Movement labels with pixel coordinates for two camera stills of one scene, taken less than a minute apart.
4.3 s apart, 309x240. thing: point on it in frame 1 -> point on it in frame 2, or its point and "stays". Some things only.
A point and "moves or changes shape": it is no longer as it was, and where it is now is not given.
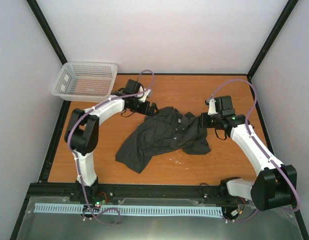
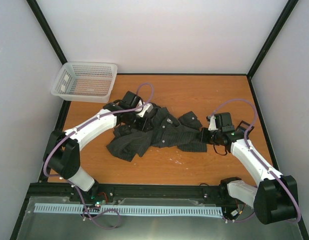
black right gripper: [204, 123] -> [203, 137]
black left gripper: [151, 109] -> [143, 125]
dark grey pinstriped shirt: [166, 130] moves or changes shape
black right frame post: [278, 26] stays
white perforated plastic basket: [87, 81] stays
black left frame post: [49, 33] stays
